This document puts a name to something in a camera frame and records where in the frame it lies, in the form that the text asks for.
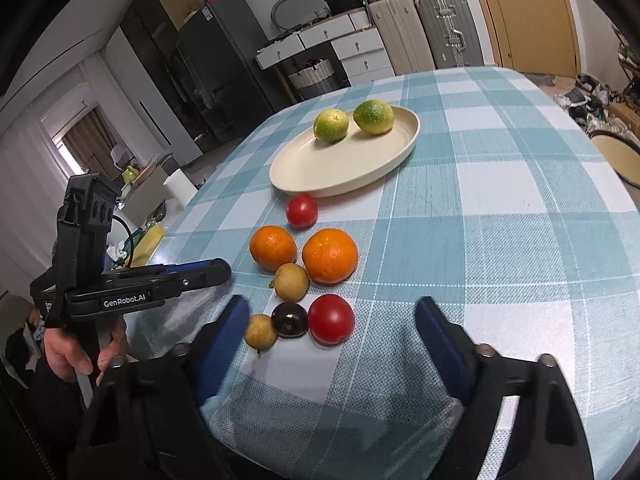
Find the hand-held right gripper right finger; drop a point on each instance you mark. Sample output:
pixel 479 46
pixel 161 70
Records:
pixel 440 340

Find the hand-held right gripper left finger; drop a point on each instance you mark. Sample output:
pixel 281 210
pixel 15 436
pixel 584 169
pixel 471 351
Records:
pixel 225 340

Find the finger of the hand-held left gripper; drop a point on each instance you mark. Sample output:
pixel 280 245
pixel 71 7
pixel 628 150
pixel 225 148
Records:
pixel 210 275
pixel 190 266

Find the yellow passion fruit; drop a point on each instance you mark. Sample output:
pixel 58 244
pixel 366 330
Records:
pixel 260 332
pixel 291 282

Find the dark purple passion fruit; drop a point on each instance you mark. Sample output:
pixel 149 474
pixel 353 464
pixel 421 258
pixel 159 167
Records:
pixel 289 320

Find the small orange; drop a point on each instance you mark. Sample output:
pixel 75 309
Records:
pixel 273 248

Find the large red tomato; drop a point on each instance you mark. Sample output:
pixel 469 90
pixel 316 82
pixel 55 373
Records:
pixel 331 320

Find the small red tomato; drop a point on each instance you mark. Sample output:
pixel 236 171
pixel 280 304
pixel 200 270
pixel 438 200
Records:
pixel 301 211

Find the large orange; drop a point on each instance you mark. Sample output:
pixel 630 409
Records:
pixel 330 256

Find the cream oval plate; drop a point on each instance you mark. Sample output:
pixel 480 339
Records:
pixel 340 160

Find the person's left forearm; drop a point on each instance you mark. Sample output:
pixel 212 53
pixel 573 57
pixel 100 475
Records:
pixel 55 400

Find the person's left hand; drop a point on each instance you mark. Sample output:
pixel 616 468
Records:
pixel 60 347

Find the yellow cloth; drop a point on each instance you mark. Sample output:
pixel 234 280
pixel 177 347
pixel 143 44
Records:
pixel 147 245

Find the white sheer curtain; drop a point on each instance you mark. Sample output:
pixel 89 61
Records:
pixel 30 185

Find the paper towel roll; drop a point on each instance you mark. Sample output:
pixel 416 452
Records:
pixel 180 189

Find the brown curtain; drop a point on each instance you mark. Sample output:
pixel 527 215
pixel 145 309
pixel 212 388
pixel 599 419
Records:
pixel 90 140

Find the yellow-green citrus fruit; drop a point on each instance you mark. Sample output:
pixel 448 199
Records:
pixel 330 126

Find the grey refrigerator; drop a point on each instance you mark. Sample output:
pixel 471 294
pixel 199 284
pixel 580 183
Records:
pixel 220 60

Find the wicker basket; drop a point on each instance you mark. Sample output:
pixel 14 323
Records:
pixel 312 80

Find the dark green citrus fruit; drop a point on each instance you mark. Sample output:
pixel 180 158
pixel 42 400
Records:
pixel 373 117

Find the round stool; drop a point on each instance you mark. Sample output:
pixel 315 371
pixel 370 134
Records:
pixel 620 157

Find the cardboard box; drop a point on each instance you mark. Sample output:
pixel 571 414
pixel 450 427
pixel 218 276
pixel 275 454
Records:
pixel 172 0

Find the white drawer cabinet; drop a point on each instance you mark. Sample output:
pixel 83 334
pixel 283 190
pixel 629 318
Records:
pixel 360 45

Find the pile of shoes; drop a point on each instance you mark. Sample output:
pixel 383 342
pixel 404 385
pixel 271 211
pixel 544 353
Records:
pixel 590 100

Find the oval grey-rimmed mirror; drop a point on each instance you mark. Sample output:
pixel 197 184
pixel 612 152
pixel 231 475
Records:
pixel 300 2

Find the beige suitcase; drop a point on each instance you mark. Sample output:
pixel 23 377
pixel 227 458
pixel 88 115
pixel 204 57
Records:
pixel 397 35

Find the silver suitcase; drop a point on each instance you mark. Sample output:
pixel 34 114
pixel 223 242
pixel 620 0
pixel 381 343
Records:
pixel 447 30

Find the wooden door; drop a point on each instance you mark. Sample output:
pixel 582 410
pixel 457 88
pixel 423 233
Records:
pixel 525 15

